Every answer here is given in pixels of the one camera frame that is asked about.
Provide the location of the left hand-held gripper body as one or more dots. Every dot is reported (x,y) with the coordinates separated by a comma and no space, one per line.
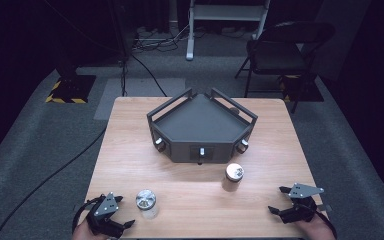
(106,207)

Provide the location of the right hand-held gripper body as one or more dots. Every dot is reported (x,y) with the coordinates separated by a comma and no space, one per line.
(301,203)

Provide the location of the glass jar with white powder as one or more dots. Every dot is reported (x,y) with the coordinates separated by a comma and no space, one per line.
(146,202)

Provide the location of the dark grey corner rack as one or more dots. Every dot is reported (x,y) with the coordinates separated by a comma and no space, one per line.
(200,126)

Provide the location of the person's right hand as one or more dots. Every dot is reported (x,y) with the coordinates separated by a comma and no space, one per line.
(316,228)

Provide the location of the person's left hand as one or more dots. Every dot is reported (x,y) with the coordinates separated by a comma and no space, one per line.
(88,232)

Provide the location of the rack hook with white knob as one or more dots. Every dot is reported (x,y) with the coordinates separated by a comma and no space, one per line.
(201,154)
(243,145)
(160,143)

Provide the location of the black base hazard-striped under chair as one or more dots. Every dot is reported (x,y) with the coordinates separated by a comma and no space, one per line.
(308,90)

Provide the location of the light grey floor mat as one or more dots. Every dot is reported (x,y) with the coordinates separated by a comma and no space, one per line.
(136,91)

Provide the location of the black stand base hazard-striped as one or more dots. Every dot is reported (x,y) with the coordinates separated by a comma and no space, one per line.
(71,89)

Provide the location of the thin black tripod pole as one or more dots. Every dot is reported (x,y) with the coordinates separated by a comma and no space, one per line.
(123,66)

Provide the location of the black folding chair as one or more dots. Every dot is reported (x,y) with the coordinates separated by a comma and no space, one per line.
(280,53)

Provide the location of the white metal stand frame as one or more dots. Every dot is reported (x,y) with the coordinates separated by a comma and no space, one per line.
(226,11)

